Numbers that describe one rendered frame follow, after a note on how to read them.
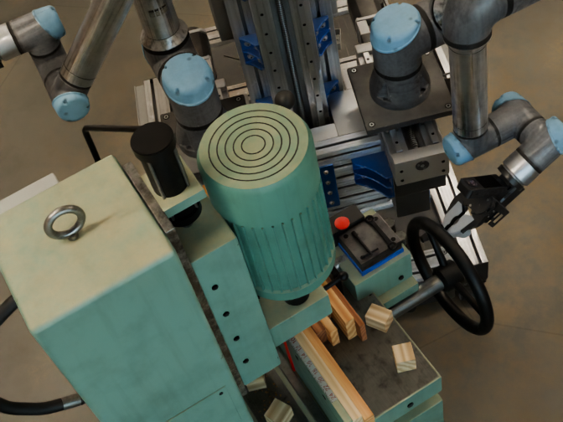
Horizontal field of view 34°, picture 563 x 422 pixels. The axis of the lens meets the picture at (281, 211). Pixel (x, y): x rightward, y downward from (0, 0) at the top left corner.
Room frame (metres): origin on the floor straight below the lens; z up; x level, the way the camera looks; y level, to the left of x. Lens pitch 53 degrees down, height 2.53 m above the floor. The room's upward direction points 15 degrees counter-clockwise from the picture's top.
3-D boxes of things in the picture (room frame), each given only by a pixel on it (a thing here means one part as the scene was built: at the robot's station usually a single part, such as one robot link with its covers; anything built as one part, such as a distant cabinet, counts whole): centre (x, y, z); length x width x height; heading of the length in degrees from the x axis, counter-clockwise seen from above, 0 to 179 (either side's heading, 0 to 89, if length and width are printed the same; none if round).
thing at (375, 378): (1.01, -0.06, 0.87); 0.61 x 0.30 x 0.06; 18
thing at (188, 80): (1.59, 0.13, 0.98); 0.13 x 0.12 x 0.14; 12
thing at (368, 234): (1.05, -0.14, 0.99); 0.13 x 0.11 x 0.06; 18
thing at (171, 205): (0.86, 0.15, 1.53); 0.08 x 0.08 x 0.17; 18
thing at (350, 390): (1.01, 0.05, 0.92); 0.67 x 0.02 x 0.04; 18
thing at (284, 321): (0.90, 0.03, 1.03); 0.14 x 0.07 x 0.09; 108
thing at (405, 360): (0.80, -0.15, 0.92); 0.04 x 0.04 x 0.04; 87
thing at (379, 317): (0.90, -0.13, 0.92); 0.04 x 0.03 x 0.04; 49
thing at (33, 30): (1.65, 0.42, 1.21); 0.11 x 0.08 x 0.09; 102
